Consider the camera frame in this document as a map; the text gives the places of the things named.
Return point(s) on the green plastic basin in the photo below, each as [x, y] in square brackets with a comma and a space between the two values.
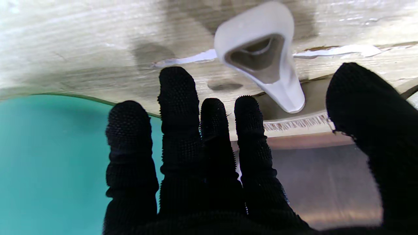
[49, 163]

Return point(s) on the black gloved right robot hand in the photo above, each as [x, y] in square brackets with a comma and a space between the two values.
[196, 182]

